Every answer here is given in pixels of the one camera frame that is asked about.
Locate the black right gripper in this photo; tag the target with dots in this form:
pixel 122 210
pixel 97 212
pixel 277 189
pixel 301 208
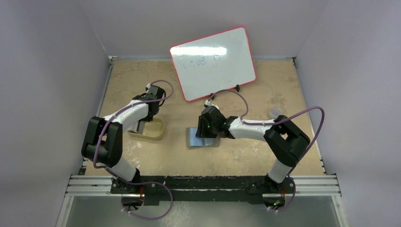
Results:
pixel 204 129

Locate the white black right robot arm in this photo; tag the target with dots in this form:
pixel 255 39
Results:
pixel 286 140

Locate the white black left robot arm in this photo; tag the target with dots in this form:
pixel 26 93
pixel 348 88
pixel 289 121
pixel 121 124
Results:
pixel 103 141

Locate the small clear plastic cup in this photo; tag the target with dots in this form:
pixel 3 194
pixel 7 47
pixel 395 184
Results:
pixel 275 112

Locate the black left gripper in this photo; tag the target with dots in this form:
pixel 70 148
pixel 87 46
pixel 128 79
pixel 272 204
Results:
pixel 149 118

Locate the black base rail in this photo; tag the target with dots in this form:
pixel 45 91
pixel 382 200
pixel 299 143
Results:
pixel 253 189

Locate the red framed whiteboard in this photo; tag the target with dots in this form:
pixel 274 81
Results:
pixel 212 63

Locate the aluminium frame rail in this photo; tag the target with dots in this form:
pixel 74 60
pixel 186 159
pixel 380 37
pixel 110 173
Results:
pixel 86 185

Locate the beige plastic tray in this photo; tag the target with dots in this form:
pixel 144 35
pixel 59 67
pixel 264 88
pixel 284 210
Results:
pixel 154 130

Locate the grey leather card holder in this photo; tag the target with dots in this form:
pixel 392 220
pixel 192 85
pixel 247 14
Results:
pixel 194 142

